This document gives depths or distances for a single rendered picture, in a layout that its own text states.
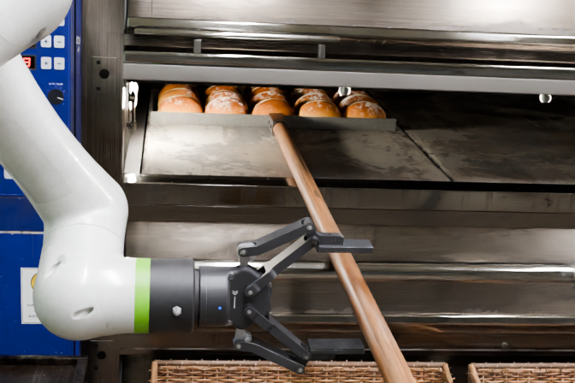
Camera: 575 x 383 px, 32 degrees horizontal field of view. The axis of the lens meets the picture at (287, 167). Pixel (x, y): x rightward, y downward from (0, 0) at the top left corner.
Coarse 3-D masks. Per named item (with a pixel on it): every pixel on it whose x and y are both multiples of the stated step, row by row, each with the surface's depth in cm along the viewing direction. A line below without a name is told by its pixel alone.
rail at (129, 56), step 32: (160, 64) 155; (192, 64) 155; (224, 64) 156; (256, 64) 156; (288, 64) 157; (320, 64) 157; (352, 64) 158; (384, 64) 159; (416, 64) 159; (448, 64) 160; (480, 64) 161
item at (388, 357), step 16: (288, 144) 194; (288, 160) 187; (304, 176) 173; (304, 192) 167; (320, 208) 156; (320, 224) 150; (336, 256) 137; (352, 256) 137; (336, 272) 134; (352, 272) 130; (352, 288) 126; (368, 288) 126; (352, 304) 123; (368, 304) 120; (368, 320) 117; (384, 320) 117; (368, 336) 114; (384, 336) 112; (384, 352) 108; (400, 352) 109; (384, 368) 106; (400, 368) 104
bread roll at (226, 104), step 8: (208, 104) 223; (216, 104) 221; (224, 104) 221; (232, 104) 221; (240, 104) 222; (208, 112) 222; (216, 112) 221; (224, 112) 221; (232, 112) 221; (240, 112) 222; (248, 112) 223
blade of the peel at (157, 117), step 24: (168, 120) 219; (192, 120) 219; (216, 120) 220; (240, 120) 221; (264, 120) 221; (288, 120) 222; (312, 120) 223; (336, 120) 223; (360, 120) 224; (384, 120) 224
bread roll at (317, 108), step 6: (312, 102) 225; (318, 102) 225; (324, 102) 225; (330, 102) 226; (300, 108) 226; (306, 108) 224; (312, 108) 224; (318, 108) 224; (324, 108) 224; (330, 108) 224; (336, 108) 225; (300, 114) 225; (306, 114) 224; (312, 114) 223; (318, 114) 223; (324, 114) 223; (330, 114) 224; (336, 114) 225
